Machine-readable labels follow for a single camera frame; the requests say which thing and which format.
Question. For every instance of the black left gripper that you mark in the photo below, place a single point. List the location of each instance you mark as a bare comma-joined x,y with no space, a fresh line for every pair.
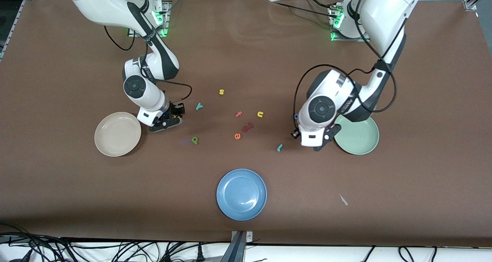
295,134

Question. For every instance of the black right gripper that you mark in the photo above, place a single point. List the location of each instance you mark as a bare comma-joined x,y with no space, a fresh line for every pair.
177,110

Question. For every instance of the teal letter y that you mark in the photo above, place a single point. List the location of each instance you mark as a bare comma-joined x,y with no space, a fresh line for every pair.
198,107

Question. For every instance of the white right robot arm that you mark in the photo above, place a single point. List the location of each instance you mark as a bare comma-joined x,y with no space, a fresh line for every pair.
146,92

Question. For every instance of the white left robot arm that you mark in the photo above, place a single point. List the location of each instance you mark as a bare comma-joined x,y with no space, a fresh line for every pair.
326,96

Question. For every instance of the beige brown plate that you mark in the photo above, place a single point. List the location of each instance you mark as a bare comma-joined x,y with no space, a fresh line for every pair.
117,134

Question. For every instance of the green plate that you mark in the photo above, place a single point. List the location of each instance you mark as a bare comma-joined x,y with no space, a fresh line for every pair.
359,139

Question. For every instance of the blue plate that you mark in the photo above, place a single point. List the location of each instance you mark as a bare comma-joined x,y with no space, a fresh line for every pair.
241,194

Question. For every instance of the white paper scrap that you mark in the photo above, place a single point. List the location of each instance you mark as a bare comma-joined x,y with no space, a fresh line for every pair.
343,200

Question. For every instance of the brown table cover sheet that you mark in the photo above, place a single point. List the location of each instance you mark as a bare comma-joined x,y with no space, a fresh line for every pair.
246,62

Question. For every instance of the black power plug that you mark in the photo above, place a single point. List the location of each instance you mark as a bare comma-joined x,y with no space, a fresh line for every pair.
200,254

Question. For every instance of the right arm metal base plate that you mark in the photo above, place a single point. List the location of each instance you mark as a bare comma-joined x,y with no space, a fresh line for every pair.
167,23

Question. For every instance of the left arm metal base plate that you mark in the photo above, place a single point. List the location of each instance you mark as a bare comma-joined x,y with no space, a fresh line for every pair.
340,39

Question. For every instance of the metal bracket plate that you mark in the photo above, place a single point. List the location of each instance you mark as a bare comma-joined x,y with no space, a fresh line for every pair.
249,237

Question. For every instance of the dark aluminium post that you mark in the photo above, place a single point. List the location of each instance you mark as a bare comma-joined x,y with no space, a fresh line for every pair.
234,250

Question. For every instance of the aluminium table edge rail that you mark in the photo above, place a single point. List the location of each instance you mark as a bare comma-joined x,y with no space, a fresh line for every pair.
13,23

